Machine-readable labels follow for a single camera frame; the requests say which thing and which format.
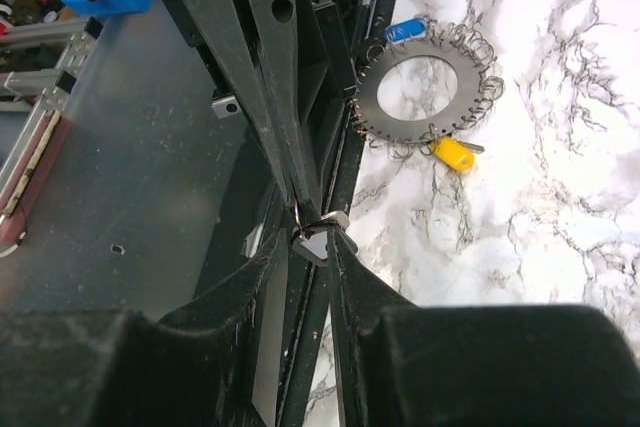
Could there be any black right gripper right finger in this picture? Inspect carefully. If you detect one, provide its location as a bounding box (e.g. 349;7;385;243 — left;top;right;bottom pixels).
327;228;639;426

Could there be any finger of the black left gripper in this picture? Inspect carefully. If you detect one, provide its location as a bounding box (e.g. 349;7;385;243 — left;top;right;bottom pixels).
248;0;320;220
182;0;295;206

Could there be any yellow key tag on disc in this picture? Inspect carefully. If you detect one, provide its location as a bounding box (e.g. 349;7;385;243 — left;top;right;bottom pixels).
430;137;475;172

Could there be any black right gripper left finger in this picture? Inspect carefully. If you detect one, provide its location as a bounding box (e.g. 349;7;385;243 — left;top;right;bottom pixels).
1;232;288;426

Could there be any round metal keyring disc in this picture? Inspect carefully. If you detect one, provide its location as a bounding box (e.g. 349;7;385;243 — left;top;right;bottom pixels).
351;16;505;159

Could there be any blue key tag on disc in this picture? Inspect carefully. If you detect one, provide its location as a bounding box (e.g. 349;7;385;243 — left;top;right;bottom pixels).
384;17;428;44

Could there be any black white key tag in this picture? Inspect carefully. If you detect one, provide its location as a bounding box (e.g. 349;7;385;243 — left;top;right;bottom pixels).
290;226;328;266

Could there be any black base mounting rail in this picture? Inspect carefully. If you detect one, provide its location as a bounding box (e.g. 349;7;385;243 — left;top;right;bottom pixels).
189;0;409;427

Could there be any silver key with black tag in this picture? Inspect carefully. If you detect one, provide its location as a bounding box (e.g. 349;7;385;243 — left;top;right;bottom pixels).
303;211;350;232

